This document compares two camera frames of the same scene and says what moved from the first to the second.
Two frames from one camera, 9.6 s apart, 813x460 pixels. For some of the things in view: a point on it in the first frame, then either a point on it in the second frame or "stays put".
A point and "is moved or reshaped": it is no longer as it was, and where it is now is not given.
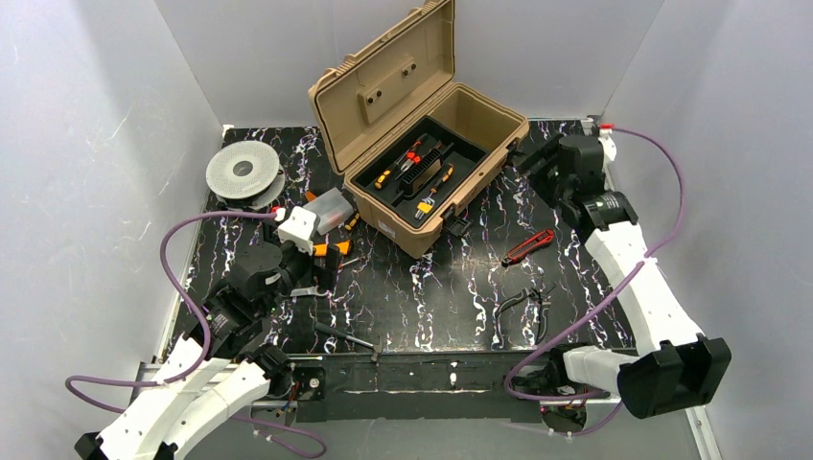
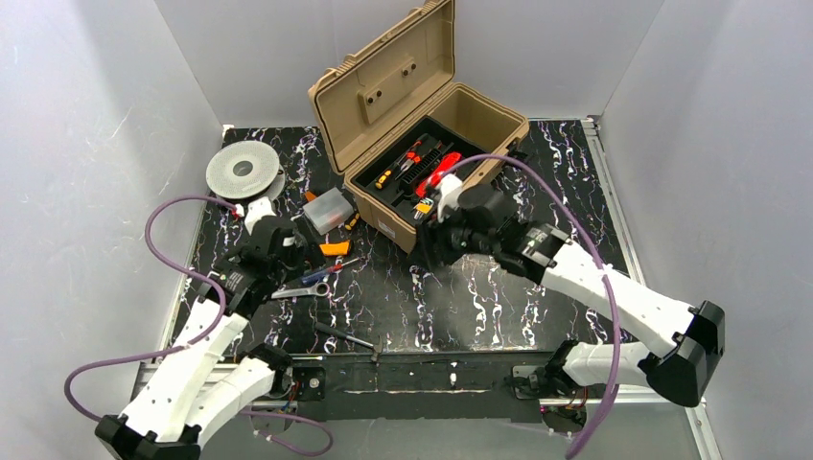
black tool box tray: [412, 172] stays put
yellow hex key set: [425, 206] stays put
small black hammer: [376, 347] stays put
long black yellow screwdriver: [380, 181] stays put
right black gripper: [542, 164] to [435, 234]
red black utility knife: [527, 246] is moved or reshaped
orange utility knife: [320, 249] stays put
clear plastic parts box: [331, 208] stays put
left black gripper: [323, 269] to [283, 238]
